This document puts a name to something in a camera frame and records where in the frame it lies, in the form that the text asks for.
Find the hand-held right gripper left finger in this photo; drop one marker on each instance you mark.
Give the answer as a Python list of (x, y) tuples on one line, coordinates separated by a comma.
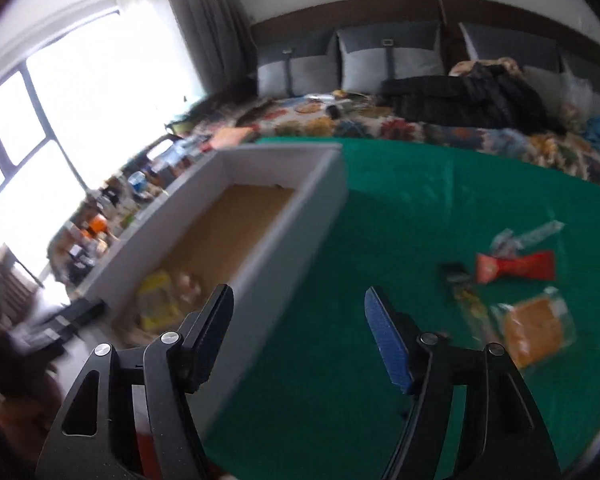
[(215, 335)]

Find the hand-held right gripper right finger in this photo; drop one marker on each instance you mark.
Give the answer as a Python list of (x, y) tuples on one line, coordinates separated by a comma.
[(387, 340)]

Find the clear packet of assorted snacks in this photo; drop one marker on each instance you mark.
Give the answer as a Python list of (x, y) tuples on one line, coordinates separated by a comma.
[(187, 286)]

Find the yellow snack packet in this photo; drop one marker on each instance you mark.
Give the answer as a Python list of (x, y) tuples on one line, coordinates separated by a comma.
[(155, 300)]

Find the long clear snack packet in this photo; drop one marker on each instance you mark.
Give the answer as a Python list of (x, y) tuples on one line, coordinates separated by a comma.
[(467, 300)]

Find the white cardboard box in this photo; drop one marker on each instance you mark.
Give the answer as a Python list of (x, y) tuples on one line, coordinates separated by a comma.
[(290, 240)]

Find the clear bag of bread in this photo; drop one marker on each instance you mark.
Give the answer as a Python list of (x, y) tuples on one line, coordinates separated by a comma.
[(535, 332)]

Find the red snack packet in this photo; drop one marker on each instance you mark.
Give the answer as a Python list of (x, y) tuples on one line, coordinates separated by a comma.
[(522, 266)]

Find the clear snack bar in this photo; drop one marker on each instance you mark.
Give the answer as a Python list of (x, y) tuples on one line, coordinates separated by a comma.
[(540, 232)]

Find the clutter of bottles and jars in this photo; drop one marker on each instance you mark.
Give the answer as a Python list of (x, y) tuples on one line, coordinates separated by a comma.
[(105, 230)]

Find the dark blurred furniture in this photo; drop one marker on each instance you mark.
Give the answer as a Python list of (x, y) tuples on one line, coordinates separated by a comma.
[(25, 360)]

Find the peach cloth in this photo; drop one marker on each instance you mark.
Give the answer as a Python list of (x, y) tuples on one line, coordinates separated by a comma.
[(230, 136)]

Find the small black object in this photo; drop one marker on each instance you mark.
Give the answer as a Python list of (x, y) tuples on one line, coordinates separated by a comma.
[(334, 111)]

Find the black puffer jacket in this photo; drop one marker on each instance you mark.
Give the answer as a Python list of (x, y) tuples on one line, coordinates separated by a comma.
[(455, 95)]

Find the beige furry garment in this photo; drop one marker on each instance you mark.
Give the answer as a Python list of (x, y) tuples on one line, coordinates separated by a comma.
[(467, 67)]

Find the grey curtain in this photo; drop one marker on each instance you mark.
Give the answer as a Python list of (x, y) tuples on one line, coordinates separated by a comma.
[(205, 20)]

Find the window with dark frame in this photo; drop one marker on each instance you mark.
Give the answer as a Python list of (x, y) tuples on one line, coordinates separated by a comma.
[(35, 110)]

